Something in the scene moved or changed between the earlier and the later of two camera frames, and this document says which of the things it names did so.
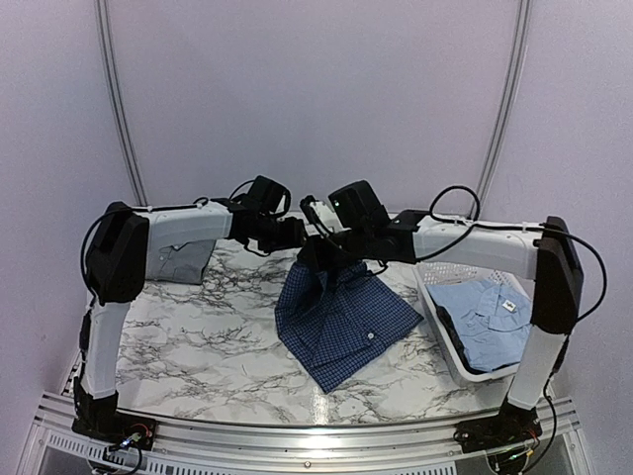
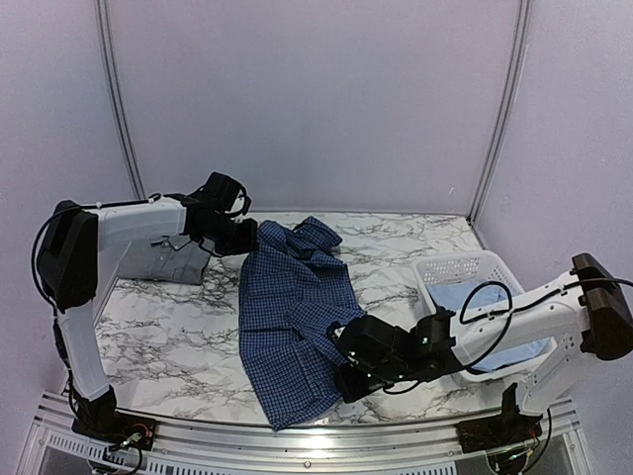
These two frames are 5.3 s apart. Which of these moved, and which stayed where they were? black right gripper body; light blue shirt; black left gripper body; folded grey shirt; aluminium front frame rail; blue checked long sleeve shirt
Moved: blue checked long sleeve shirt; black left gripper body; black right gripper body
Stayed: folded grey shirt; light blue shirt; aluminium front frame rail
